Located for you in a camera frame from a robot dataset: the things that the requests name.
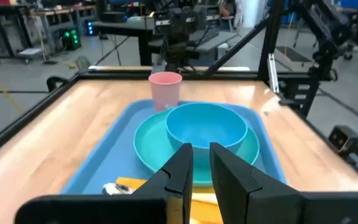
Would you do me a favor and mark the small black camera box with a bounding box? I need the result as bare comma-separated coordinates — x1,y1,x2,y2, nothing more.
327,124,358,157

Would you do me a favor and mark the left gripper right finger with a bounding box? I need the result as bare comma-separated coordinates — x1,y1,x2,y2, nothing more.
209,142,303,224

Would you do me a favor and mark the grey wheeled cart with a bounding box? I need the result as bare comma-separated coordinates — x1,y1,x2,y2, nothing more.
0,46,45,65

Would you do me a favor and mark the blue-lit device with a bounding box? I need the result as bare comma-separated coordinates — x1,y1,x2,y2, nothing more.
84,19,96,37

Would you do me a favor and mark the blue plastic tray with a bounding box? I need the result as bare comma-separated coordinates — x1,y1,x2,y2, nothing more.
60,98,287,195

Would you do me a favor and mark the yellow cloth napkin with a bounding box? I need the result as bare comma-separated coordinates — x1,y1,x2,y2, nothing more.
116,176,225,224

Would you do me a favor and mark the teal round plate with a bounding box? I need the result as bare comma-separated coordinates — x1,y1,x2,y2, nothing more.
132,107,260,187

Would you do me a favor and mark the black metal table frame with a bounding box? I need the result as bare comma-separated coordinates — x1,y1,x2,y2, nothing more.
0,0,358,194

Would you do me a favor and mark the blue plastic bowl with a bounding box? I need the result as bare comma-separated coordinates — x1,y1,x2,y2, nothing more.
165,102,249,167

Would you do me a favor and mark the spoon with yellow handle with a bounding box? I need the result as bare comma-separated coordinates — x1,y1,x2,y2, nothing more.
101,182,135,196

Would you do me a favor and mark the black desk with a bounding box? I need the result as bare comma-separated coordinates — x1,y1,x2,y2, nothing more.
91,18,155,67

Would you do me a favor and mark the wooden workbench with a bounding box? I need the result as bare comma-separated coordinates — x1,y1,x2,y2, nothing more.
31,4,98,35

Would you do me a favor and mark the pink plastic cup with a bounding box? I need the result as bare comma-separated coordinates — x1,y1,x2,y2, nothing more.
148,71,183,113

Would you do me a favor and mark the green-lit computer tower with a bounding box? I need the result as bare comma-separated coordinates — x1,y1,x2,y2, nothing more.
59,27,82,51

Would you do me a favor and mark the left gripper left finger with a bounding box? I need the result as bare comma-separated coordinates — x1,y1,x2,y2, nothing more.
132,142,195,224

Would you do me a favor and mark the white box with logo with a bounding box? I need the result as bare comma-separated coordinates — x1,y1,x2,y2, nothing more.
217,42,230,60

